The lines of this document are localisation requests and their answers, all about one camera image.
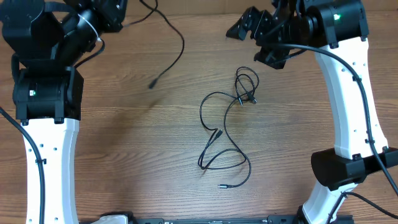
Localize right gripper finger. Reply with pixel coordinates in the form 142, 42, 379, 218
250, 10, 274, 40
226, 6, 260, 40

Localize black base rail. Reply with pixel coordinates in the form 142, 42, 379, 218
79, 212, 305, 224

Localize black USB-A cable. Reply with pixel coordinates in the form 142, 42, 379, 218
124, 0, 185, 90

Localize black USB-C cable short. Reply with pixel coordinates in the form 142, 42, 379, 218
233, 66, 260, 106

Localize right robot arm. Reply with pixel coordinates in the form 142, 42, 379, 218
226, 0, 397, 223

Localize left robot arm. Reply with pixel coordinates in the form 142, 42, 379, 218
1, 0, 127, 223

